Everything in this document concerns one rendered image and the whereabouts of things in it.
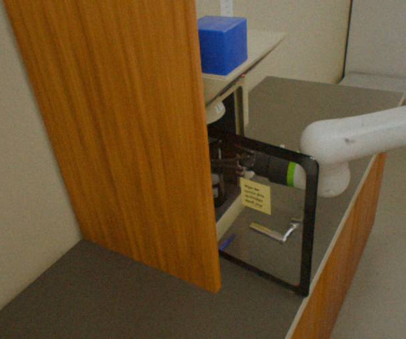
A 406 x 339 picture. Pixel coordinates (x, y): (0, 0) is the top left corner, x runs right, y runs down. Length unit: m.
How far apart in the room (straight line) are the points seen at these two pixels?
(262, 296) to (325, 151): 0.43
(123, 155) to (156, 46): 0.32
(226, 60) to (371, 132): 0.34
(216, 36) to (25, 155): 0.63
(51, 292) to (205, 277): 0.43
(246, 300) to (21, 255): 0.64
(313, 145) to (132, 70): 0.41
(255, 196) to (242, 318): 0.33
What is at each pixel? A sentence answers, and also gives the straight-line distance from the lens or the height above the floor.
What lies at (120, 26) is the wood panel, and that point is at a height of 1.62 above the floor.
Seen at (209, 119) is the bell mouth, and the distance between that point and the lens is 1.11.
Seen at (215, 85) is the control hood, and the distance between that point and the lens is 0.88.
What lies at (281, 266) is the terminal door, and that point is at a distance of 1.05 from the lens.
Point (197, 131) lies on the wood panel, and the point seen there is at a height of 1.43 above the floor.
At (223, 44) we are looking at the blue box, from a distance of 0.85.
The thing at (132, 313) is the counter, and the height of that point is 0.94.
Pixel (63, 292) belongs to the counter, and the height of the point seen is 0.94.
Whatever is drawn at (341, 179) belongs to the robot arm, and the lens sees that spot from 1.05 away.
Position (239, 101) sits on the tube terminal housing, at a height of 1.30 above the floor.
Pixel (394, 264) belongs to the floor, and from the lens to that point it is 2.63.
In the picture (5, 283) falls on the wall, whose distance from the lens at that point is 1.32.
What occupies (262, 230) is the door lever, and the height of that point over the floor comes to 1.21.
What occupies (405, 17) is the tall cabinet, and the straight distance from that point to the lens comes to 3.97.
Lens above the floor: 1.83
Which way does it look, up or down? 34 degrees down
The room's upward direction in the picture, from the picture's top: 6 degrees counter-clockwise
